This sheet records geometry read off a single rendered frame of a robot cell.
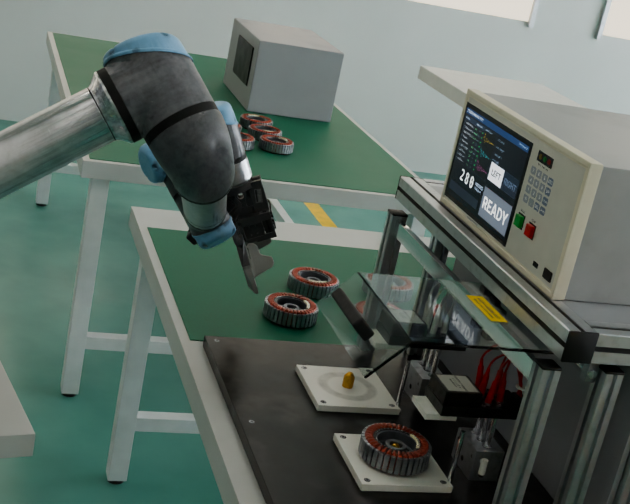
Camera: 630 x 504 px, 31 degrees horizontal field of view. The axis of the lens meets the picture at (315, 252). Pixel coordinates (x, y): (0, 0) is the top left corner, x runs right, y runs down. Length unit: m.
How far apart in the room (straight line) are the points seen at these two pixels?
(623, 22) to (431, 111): 1.32
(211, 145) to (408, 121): 5.22
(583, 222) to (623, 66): 5.74
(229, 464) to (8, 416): 0.35
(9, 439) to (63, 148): 0.44
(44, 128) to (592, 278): 0.81
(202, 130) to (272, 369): 0.58
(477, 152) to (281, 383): 0.52
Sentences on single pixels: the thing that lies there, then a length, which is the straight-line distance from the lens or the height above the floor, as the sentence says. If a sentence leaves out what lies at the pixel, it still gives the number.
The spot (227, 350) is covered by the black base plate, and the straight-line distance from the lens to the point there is 2.06.
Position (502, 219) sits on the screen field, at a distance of 1.79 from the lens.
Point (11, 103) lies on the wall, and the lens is 6.34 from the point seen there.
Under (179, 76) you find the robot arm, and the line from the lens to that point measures 1.63.
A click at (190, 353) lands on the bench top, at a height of 0.75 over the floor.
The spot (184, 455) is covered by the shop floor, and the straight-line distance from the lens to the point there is 3.25.
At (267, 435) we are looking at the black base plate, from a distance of 1.80.
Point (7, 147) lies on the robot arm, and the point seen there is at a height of 1.17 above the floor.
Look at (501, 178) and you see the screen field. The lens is 1.80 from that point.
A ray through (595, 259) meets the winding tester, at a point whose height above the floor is 1.18.
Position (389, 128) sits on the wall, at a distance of 6.77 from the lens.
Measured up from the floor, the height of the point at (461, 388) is 0.92.
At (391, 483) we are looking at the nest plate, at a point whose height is 0.78.
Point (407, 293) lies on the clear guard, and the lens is 1.66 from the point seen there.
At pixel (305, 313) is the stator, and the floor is 0.78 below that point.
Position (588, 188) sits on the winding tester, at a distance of 1.59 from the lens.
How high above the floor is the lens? 1.62
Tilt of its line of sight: 19 degrees down
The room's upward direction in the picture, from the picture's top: 12 degrees clockwise
